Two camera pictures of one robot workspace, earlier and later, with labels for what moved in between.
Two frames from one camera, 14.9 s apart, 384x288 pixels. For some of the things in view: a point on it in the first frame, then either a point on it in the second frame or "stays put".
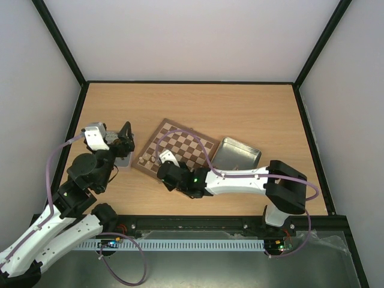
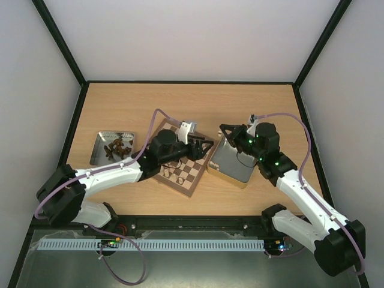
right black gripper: x=167 y=174 to x=239 y=137
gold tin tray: x=232 y=154 stays put
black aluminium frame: x=176 y=225 stays put
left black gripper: x=128 y=141 to x=197 y=147
